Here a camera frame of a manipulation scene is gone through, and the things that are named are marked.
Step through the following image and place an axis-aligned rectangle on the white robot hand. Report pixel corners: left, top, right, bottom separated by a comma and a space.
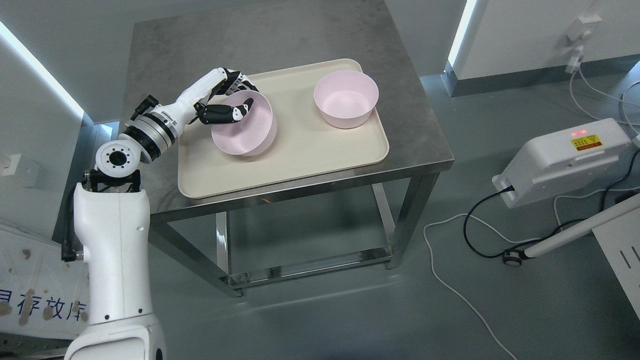
176, 67, 259, 125

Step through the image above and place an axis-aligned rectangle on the pink bowl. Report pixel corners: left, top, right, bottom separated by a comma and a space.
313, 70, 380, 129
210, 89, 278, 157

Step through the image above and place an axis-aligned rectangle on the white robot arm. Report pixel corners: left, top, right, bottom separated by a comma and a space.
64, 67, 256, 360

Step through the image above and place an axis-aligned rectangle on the stainless steel table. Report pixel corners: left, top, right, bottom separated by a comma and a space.
125, 0, 454, 297

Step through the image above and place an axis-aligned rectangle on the white sign board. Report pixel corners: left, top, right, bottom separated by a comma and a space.
0, 227, 90, 340

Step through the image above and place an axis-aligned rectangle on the white stand leg with caster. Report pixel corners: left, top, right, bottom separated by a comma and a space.
502, 194, 639, 267

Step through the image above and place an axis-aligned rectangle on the white device box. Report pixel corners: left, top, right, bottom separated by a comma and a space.
492, 118, 632, 208

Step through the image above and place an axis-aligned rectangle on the white perforated panel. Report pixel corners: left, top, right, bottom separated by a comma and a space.
592, 218, 640, 317

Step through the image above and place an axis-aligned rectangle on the white wall switch box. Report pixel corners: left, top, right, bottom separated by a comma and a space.
0, 152, 40, 188

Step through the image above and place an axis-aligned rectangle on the black power cable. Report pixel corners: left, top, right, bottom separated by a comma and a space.
462, 147, 640, 260

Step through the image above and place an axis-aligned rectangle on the white wall socket adapter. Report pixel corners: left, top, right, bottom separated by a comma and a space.
565, 14, 602, 75

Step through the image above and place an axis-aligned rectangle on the white floor cable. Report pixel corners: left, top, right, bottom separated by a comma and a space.
423, 65, 640, 360

